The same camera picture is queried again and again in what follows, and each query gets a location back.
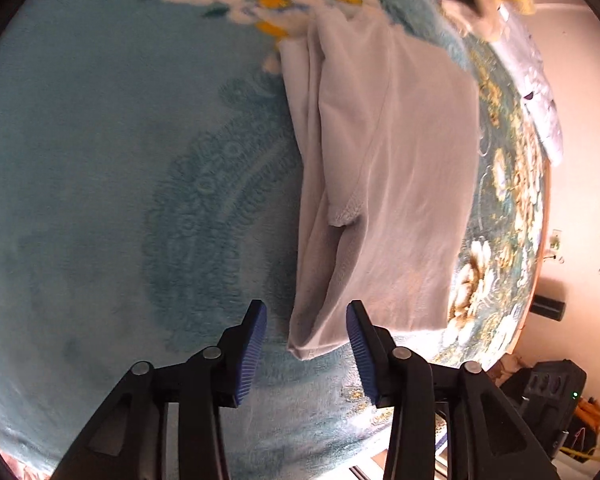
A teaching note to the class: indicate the black device on floor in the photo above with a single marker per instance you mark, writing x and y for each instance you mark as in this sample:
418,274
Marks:
548,308

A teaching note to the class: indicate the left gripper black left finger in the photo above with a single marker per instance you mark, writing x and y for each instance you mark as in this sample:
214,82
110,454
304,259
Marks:
126,436

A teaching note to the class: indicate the grey floral duvet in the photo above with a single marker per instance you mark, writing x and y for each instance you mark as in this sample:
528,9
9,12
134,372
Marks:
521,57

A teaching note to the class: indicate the teal floral bed blanket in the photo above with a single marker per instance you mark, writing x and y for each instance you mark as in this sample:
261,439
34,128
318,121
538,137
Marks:
150,188

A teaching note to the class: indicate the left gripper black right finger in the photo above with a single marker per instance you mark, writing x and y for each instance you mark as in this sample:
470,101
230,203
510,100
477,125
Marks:
487,438

